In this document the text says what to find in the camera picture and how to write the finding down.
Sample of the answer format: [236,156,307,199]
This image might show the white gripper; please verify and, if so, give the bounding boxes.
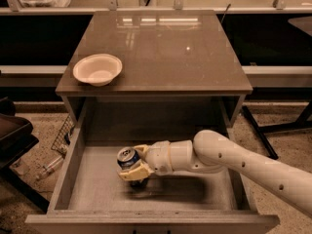
[119,140,173,181]

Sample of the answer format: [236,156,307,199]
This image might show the blue pepsi can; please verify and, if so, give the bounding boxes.
[116,146,150,190]

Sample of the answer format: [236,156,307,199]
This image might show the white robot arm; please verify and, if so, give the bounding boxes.
[117,130,312,215]

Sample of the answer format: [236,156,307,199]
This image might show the open grey top drawer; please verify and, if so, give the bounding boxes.
[24,97,281,234]

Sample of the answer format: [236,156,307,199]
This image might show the grey cabinet with glossy top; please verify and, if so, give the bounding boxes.
[57,11,253,146]

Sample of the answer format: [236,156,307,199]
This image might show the clear plastic bottle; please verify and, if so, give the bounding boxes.
[36,156,63,180]

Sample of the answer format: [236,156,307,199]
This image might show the white paper bowl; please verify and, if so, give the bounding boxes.
[73,54,123,87]

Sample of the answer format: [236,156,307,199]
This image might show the black chair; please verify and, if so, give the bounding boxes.
[0,97,50,213]

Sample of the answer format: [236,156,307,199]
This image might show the black metal stand legs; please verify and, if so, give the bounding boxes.
[242,101,312,160]

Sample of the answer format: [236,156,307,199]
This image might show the wire mesh basket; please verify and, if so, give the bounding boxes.
[51,116,74,156]

